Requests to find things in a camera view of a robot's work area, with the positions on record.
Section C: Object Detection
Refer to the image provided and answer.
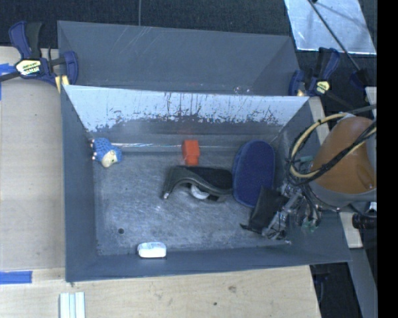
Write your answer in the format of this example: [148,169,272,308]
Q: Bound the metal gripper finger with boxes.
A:
[267,209,290,229]
[260,227,289,241]

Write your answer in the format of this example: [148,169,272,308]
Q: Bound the black pouch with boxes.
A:
[239,185,288,235]

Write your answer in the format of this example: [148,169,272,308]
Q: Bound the black curved sunglasses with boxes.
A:
[160,165,235,203]

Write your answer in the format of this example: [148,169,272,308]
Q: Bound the grey metal bin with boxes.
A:
[56,20,353,283]

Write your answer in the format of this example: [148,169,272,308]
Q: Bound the red-orange small block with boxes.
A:
[180,139,201,167]

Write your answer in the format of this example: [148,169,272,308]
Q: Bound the white small box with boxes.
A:
[137,241,168,259]

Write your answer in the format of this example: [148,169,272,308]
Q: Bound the blue toy hedgehog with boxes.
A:
[90,137,123,169]

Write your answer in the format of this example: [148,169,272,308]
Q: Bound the pale wood flat board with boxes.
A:
[0,77,67,272]

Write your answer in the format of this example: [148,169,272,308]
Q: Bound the black cylinder on white bracket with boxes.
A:
[350,201,377,231]

